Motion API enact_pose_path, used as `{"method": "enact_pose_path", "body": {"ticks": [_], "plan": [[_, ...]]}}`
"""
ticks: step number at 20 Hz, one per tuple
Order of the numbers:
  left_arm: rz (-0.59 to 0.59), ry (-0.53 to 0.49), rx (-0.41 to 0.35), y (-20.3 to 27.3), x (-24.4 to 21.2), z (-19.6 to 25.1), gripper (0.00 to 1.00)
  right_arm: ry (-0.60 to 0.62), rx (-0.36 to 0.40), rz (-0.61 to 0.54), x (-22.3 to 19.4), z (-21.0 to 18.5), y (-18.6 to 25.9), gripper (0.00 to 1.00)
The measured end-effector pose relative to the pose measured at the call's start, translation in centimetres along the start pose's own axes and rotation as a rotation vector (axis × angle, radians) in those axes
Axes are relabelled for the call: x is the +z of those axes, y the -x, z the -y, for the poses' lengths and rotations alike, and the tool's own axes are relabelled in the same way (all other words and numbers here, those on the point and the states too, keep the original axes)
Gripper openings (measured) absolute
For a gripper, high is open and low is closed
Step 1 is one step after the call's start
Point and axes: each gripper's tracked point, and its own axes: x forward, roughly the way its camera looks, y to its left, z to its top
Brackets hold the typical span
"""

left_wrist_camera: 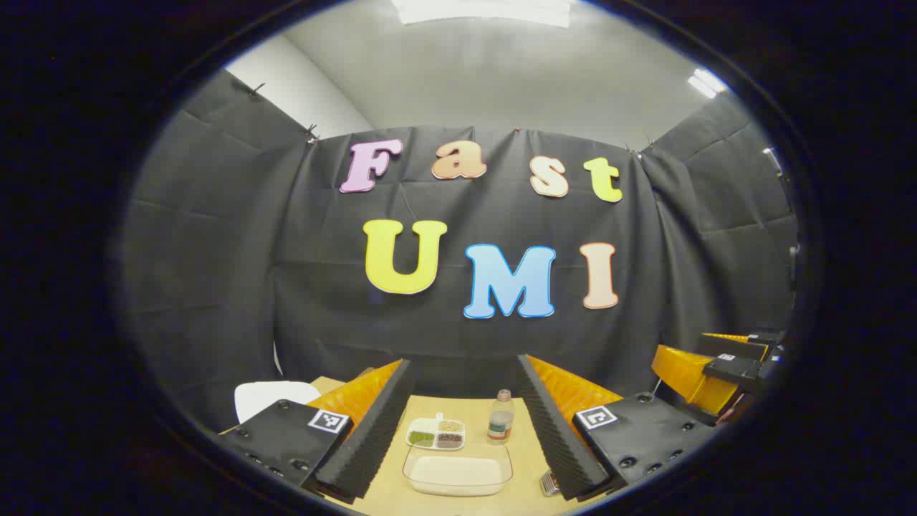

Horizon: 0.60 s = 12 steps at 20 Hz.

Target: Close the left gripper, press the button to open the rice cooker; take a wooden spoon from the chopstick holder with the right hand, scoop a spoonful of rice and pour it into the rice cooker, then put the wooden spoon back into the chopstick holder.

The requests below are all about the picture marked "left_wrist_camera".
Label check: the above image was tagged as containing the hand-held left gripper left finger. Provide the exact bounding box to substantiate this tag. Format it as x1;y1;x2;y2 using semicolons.
219;358;416;502

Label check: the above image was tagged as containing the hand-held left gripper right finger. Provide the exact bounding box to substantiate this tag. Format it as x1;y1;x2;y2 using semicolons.
516;353;717;502

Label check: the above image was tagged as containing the clear rice container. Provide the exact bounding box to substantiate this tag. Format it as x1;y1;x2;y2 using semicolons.
402;443;514;497

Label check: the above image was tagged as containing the white rice cooker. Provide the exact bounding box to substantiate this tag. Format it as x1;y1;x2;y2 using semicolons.
235;381;321;424

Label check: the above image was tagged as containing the clear plastic bottle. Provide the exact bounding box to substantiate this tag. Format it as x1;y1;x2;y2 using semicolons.
487;389;515;445

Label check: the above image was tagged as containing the white divided bean dish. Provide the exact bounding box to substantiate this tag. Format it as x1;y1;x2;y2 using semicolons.
405;413;466;451

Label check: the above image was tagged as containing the black backdrop cloth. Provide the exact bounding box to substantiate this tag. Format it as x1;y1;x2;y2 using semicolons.
118;68;800;434

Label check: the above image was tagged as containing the ceiling light panel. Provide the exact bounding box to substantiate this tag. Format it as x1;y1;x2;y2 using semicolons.
390;0;574;28
688;68;728;99

